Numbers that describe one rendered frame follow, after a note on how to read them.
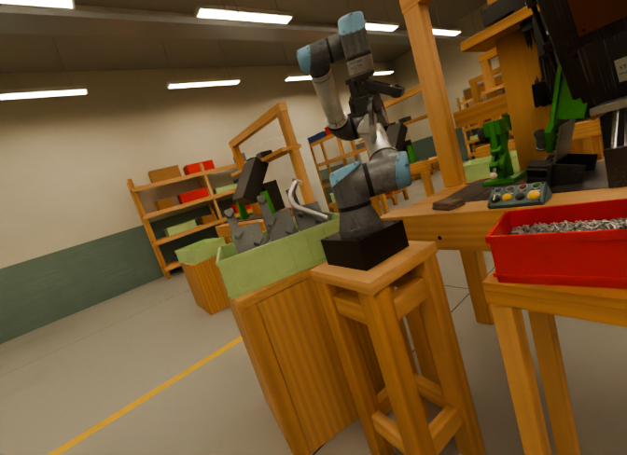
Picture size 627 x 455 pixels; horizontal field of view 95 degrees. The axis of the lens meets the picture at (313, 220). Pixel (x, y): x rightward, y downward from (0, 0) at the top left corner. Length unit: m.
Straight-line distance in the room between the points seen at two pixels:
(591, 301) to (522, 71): 1.10
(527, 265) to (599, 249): 0.12
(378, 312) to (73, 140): 7.28
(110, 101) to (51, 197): 2.31
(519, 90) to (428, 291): 1.01
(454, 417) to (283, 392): 0.67
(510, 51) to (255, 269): 1.45
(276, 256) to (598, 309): 0.98
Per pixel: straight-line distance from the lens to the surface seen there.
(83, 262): 7.42
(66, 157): 7.61
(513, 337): 0.91
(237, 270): 1.25
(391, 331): 0.93
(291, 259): 1.27
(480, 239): 1.16
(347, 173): 0.93
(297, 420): 1.53
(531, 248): 0.79
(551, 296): 0.81
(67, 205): 7.46
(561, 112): 1.25
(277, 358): 1.36
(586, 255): 0.79
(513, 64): 1.67
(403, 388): 1.04
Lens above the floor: 1.18
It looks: 9 degrees down
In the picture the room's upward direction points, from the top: 17 degrees counter-clockwise
